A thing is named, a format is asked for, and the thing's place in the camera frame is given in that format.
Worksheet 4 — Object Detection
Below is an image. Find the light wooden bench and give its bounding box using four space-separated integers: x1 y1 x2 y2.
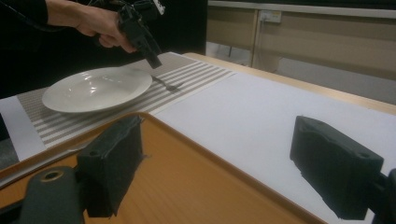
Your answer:
206 0 396 82

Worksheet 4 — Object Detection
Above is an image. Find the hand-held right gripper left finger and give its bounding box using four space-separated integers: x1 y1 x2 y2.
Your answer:
76 114 145 218

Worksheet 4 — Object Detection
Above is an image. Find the silver fork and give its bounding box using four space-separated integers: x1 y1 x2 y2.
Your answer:
151 75 185 92

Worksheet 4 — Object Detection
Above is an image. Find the brown wooden tray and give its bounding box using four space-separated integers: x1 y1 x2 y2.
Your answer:
0 111 328 224

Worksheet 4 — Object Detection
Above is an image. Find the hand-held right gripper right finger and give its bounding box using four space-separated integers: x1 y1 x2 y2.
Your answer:
289 115 385 221

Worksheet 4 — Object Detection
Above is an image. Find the grey striped placemat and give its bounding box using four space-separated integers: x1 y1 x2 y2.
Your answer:
17 51 236 148

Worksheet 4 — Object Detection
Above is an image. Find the white board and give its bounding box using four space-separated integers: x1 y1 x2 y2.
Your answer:
0 71 396 224

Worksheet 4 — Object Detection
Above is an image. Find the white plate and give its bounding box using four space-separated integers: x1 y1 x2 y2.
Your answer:
41 66 153 114

